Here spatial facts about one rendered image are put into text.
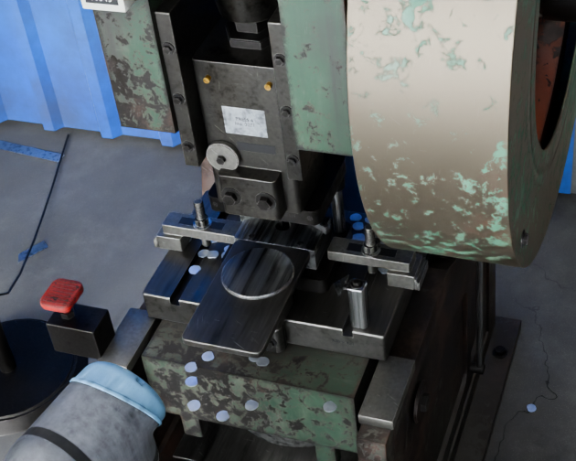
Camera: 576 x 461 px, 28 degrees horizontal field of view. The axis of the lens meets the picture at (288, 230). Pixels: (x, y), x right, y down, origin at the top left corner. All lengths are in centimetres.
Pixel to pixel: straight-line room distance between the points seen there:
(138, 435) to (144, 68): 61
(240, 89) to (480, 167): 57
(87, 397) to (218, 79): 60
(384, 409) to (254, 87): 56
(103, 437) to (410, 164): 47
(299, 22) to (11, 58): 219
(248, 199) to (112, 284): 136
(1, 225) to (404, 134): 231
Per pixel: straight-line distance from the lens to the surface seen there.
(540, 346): 287
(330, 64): 161
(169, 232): 212
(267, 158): 182
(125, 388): 138
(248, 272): 194
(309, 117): 168
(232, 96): 177
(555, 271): 306
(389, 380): 193
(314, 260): 198
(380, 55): 124
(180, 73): 174
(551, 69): 186
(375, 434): 189
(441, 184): 132
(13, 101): 381
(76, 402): 137
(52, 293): 202
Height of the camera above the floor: 208
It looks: 40 degrees down
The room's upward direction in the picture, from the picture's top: 8 degrees counter-clockwise
